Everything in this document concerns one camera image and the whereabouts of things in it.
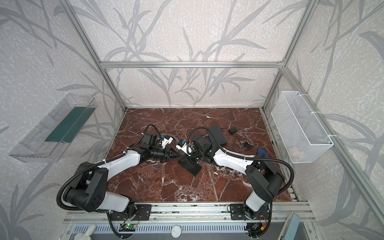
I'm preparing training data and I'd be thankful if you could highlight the black ribbed network switch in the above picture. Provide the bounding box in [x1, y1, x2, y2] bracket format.
[178, 157, 202, 177]

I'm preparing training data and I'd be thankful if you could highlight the small black power adapter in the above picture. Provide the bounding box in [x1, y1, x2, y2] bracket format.
[221, 127, 254, 149]

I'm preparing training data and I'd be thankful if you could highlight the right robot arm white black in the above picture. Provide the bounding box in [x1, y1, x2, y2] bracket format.
[177, 128, 295, 239]

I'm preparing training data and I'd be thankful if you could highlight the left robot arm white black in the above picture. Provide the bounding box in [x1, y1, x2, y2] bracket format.
[56, 131, 181, 240]

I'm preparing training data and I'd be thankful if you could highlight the round white gauge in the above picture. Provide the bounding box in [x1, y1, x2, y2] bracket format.
[171, 225, 182, 239]

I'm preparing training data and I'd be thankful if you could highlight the green lit circuit board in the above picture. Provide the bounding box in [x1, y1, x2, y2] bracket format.
[119, 224, 138, 232]

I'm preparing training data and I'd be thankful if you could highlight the pink object in basket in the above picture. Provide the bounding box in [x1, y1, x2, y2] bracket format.
[288, 147, 304, 159]

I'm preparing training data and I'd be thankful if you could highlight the white plush toy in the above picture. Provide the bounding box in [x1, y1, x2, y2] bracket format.
[74, 225, 97, 240]

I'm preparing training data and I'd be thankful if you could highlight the grey blue panel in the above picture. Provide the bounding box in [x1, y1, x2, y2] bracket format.
[278, 212, 301, 240]

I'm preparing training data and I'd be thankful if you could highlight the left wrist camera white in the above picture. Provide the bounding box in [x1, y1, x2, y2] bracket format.
[161, 136, 174, 149]

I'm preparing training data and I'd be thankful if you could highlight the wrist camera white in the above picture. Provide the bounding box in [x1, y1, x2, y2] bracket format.
[176, 140, 194, 156]
[161, 136, 174, 149]

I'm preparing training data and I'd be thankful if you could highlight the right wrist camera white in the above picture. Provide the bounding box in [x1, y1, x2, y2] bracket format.
[176, 140, 194, 156]

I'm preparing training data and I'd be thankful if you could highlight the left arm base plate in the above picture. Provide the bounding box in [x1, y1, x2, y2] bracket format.
[110, 204, 152, 221]

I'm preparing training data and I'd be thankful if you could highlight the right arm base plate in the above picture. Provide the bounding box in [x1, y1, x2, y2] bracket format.
[228, 204, 271, 221]

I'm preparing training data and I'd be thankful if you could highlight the white wire mesh basket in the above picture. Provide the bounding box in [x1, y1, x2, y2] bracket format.
[272, 91, 334, 164]

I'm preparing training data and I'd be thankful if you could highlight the clear plastic wall bin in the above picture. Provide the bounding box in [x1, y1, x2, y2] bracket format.
[9, 94, 98, 163]

